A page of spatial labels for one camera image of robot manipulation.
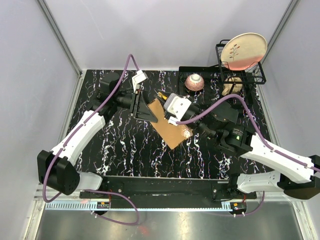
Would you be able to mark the aluminium frame rail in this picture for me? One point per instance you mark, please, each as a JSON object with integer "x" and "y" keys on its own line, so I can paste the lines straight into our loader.
{"x": 58, "y": 35}

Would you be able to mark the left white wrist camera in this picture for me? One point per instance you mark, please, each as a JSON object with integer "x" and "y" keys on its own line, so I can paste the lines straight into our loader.
{"x": 138, "y": 78}

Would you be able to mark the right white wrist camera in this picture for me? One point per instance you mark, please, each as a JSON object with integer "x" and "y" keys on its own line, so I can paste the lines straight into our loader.
{"x": 177, "y": 106}

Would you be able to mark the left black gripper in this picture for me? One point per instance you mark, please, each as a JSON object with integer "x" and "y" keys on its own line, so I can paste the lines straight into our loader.
{"x": 142, "y": 110}

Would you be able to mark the cream pink plate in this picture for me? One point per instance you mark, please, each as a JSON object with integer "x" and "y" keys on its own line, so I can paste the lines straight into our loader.
{"x": 243, "y": 51}

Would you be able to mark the beige ceramic mug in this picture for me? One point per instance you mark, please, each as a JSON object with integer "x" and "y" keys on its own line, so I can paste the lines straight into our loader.
{"x": 232, "y": 85}

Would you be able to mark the pink patterned bowl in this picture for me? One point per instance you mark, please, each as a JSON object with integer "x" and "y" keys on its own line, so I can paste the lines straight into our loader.
{"x": 194, "y": 82}

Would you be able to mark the brown cardboard express box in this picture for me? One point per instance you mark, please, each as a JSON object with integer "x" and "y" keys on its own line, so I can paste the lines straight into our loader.
{"x": 171, "y": 134}

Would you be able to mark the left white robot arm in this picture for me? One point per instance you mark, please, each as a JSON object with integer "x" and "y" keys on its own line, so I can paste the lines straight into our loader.
{"x": 56, "y": 168}

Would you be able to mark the black wire dish rack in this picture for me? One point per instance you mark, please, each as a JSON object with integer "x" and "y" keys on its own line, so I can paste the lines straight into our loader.
{"x": 218, "y": 76}

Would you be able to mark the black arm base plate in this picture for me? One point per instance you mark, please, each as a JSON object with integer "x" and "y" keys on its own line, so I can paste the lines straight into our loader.
{"x": 162, "y": 186}

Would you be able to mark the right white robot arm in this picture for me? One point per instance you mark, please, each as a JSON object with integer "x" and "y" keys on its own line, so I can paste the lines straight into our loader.
{"x": 291, "y": 174}

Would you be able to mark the yellow black utility knife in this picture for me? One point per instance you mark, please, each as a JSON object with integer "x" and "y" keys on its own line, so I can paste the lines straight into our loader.
{"x": 162, "y": 96}

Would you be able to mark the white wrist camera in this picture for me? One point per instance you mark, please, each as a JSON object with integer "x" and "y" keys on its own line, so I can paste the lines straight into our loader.
{"x": 177, "y": 106}
{"x": 138, "y": 78}

